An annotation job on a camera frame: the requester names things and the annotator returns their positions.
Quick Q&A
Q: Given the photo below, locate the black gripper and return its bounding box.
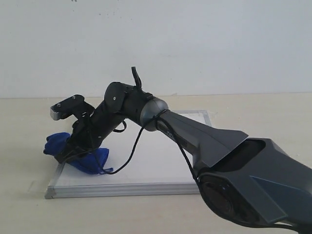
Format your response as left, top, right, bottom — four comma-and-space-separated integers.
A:
55, 101, 125, 163

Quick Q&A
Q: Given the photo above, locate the blue cloth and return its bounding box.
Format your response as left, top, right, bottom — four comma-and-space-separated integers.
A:
43, 132, 113, 175

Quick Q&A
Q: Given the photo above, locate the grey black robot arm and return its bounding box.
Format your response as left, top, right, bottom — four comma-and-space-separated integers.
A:
50, 82, 312, 234

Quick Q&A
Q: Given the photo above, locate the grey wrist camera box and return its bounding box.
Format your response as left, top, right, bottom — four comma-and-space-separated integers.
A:
50, 94, 95, 121

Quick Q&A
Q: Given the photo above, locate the white board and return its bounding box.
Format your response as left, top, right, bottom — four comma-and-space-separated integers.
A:
44, 109, 212, 200

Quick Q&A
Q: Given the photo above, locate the black braided cable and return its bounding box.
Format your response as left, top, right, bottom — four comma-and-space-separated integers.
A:
73, 66, 300, 231

